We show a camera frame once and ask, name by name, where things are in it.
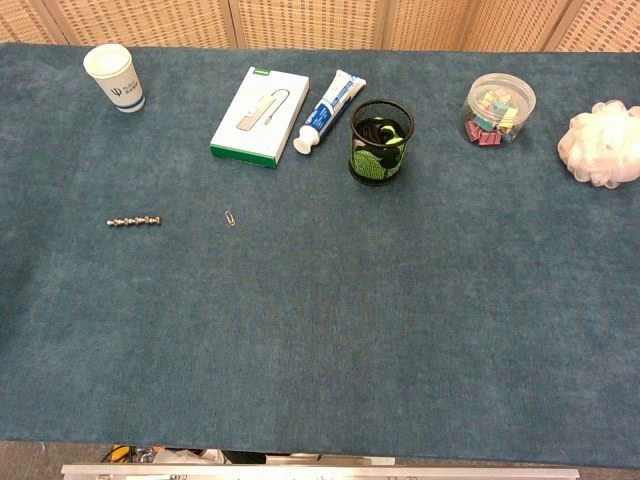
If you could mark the white mesh bath sponge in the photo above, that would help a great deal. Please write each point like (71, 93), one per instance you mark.
(602, 145)

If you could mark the clear jar of binder clips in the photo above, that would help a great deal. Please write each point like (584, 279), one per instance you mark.
(495, 112)

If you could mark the aluminium frame rail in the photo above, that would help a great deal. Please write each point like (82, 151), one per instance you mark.
(320, 471)

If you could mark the white green hub box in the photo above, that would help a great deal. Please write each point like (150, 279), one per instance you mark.
(260, 117)

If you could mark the small metal paper clip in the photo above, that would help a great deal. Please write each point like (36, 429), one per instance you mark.
(229, 218)

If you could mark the white paper cup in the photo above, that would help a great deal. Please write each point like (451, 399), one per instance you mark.
(117, 80)

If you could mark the woven rattan folding screen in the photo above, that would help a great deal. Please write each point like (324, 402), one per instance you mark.
(320, 22)

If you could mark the black mesh pen holder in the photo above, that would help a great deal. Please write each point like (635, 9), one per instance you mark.
(381, 150)

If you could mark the white blue toothpaste tube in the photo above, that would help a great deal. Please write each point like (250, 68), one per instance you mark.
(327, 110)

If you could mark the green black object in holder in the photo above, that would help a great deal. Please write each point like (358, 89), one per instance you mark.
(382, 135)

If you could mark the teal felt table cloth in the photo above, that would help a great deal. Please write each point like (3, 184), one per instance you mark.
(320, 310)

